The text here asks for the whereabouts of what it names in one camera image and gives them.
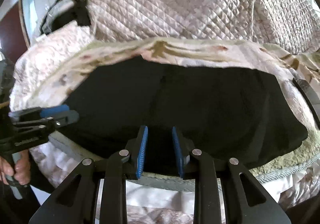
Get black pants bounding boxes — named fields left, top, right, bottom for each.
left=60, top=57, right=308, bottom=176

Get left hand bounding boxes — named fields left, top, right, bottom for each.
left=1, top=150, right=31, bottom=186

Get white floral comforter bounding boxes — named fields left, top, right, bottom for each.
left=10, top=21, right=94, bottom=188

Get dark clothes pile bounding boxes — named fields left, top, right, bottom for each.
left=39, top=0, right=91, bottom=35

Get black smartphone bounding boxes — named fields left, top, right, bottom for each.
left=293, top=78, right=320, bottom=128

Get floral plush blanket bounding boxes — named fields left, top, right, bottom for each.
left=27, top=37, right=319, bottom=182

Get pink quilted bedspread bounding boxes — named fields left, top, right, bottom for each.
left=87, top=0, right=319, bottom=54

